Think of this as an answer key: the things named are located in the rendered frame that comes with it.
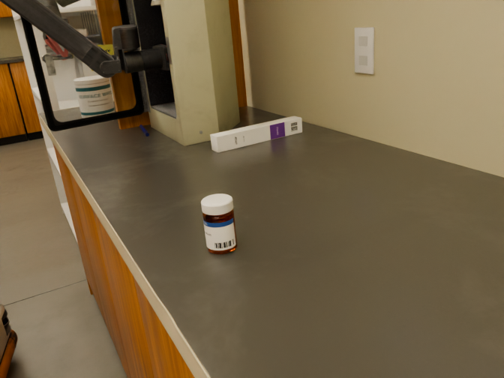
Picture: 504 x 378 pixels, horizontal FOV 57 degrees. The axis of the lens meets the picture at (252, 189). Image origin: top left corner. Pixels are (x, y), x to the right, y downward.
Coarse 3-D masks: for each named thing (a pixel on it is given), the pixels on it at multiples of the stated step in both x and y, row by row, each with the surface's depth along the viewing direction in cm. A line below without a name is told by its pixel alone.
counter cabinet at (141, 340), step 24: (72, 192) 180; (72, 216) 214; (96, 216) 127; (96, 240) 143; (96, 264) 164; (120, 264) 107; (96, 288) 192; (120, 288) 119; (120, 312) 133; (144, 312) 93; (120, 336) 151; (144, 336) 101; (168, 336) 77; (144, 360) 112; (168, 360) 82
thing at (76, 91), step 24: (48, 0) 130; (72, 0) 133; (96, 0) 137; (72, 24) 135; (96, 24) 138; (120, 24) 142; (48, 48) 133; (72, 72) 138; (72, 96) 140; (96, 96) 144; (120, 96) 148; (72, 120) 142
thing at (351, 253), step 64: (128, 128) 158; (320, 128) 137; (128, 192) 100; (192, 192) 96; (256, 192) 93; (320, 192) 91; (384, 192) 88; (448, 192) 85; (128, 256) 74; (192, 256) 71; (256, 256) 69; (320, 256) 68; (384, 256) 66; (448, 256) 65; (192, 320) 56; (256, 320) 55; (320, 320) 54; (384, 320) 53; (448, 320) 52
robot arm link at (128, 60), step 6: (120, 54) 129; (126, 54) 129; (132, 54) 129; (138, 54) 130; (120, 60) 130; (126, 60) 128; (132, 60) 129; (138, 60) 129; (126, 66) 129; (132, 66) 129; (138, 66) 130; (126, 72) 131; (132, 72) 132
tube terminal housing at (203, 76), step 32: (160, 0) 119; (192, 0) 120; (224, 0) 136; (192, 32) 123; (224, 32) 137; (192, 64) 125; (224, 64) 138; (192, 96) 128; (224, 96) 138; (160, 128) 147; (192, 128) 130; (224, 128) 139
